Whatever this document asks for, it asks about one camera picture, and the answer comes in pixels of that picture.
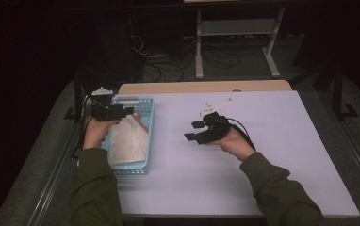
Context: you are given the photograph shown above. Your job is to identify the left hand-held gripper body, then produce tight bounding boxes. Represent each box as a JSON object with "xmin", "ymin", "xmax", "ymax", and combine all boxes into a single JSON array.
[{"xmin": 90, "ymin": 87, "xmax": 126, "ymax": 122}]

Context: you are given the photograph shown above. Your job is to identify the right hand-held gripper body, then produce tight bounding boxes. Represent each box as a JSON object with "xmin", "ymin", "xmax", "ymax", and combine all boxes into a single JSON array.
[{"xmin": 196, "ymin": 98, "xmax": 234, "ymax": 146}]

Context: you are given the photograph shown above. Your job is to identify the light blue perforated plastic basket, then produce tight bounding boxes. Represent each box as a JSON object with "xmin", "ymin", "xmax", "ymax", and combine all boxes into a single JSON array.
[{"xmin": 101, "ymin": 96, "xmax": 155, "ymax": 176}]

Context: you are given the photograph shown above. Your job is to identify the cream underpants with tan trim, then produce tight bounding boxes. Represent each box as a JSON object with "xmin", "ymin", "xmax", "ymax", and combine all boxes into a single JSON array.
[{"xmin": 107, "ymin": 113, "xmax": 151, "ymax": 167}]

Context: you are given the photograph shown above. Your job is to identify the person's left hand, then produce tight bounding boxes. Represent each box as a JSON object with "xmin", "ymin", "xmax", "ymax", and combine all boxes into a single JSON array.
[{"xmin": 82, "ymin": 115, "xmax": 123, "ymax": 151}]

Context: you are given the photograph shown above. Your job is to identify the person's right hand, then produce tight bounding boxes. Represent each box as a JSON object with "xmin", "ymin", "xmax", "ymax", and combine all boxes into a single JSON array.
[{"xmin": 209, "ymin": 126, "xmax": 257, "ymax": 163}]

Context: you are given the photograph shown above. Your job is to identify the light wooden table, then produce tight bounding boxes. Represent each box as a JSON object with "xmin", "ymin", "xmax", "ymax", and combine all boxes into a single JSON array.
[{"xmin": 118, "ymin": 79, "xmax": 293, "ymax": 95}]

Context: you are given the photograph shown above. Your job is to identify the white table cover sheet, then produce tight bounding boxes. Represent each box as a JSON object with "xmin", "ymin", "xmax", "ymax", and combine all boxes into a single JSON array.
[{"xmin": 110, "ymin": 90, "xmax": 360, "ymax": 218}]

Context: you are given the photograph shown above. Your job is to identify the black metal stand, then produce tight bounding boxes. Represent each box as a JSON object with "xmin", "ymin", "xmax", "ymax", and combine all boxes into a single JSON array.
[{"xmin": 289, "ymin": 60, "xmax": 360, "ymax": 121}]

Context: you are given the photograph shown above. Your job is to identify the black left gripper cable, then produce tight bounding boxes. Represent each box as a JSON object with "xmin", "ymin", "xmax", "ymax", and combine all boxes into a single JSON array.
[{"xmin": 71, "ymin": 95, "xmax": 93, "ymax": 159}]

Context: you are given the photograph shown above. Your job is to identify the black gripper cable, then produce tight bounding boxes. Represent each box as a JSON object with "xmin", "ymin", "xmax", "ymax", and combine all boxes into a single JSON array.
[
  {"xmin": 71, "ymin": 95, "xmax": 93, "ymax": 159},
  {"xmin": 226, "ymin": 117, "xmax": 257, "ymax": 153}
]

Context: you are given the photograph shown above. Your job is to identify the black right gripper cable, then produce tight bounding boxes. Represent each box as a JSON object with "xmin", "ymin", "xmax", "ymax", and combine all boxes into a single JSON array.
[{"xmin": 226, "ymin": 117, "xmax": 257, "ymax": 153}]

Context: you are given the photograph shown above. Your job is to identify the black floor cables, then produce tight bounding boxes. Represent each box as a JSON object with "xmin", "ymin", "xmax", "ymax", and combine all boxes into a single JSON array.
[{"xmin": 129, "ymin": 33, "xmax": 242, "ymax": 83}]

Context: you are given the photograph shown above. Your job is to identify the white metal desk frame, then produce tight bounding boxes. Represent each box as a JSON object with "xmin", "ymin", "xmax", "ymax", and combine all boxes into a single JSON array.
[{"xmin": 194, "ymin": 6, "xmax": 286, "ymax": 80}]

